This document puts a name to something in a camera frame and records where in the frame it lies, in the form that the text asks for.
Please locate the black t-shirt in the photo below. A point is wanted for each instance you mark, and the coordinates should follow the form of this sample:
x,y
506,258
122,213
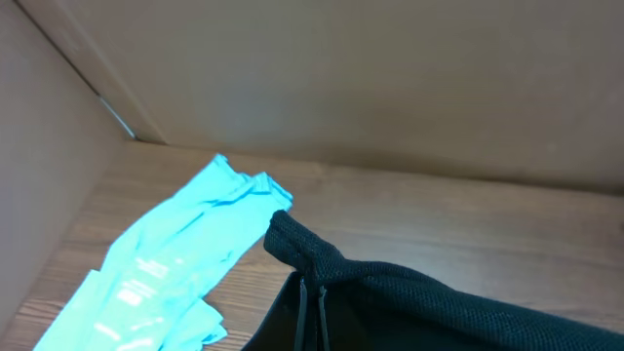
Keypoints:
x,y
384,306

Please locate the light blue t-shirt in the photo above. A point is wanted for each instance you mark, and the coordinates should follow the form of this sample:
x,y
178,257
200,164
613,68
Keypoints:
x,y
149,292

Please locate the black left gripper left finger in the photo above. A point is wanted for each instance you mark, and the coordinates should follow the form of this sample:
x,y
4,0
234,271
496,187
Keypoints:
x,y
283,328

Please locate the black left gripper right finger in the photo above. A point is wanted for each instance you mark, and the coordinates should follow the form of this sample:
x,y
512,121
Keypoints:
x,y
329,308

